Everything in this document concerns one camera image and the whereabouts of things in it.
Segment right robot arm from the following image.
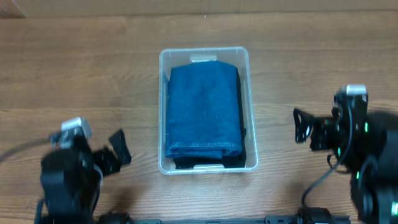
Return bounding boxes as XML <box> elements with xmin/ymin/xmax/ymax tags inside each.
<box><xmin>293</xmin><ymin>90</ymin><xmax>397</xmax><ymax>223</ymax></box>

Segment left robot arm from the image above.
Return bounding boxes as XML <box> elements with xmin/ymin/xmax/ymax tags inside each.
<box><xmin>35</xmin><ymin>128</ymin><xmax>133</xmax><ymax>224</ymax></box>

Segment blue denim jeans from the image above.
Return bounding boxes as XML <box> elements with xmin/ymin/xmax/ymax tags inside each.
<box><xmin>165</xmin><ymin>61</ymin><xmax>243</xmax><ymax>159</ymax></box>

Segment clear plastic container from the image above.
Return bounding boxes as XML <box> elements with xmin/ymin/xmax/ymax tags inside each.
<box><xmin>158</xmin><ymin>46</ymin><xmax>259</xmax><ymax>175</ymax></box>

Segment black cloth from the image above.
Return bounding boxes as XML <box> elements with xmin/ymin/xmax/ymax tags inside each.
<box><xmin>174</xmin><ymin>72</ymin><xmax>246</xmax><ymax>169</ymax></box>

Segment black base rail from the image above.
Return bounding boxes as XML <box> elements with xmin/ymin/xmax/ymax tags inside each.
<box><xmin>95</xmin><ymin>207</ymin><xmax>351</xmax><ymax>224</ymax></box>

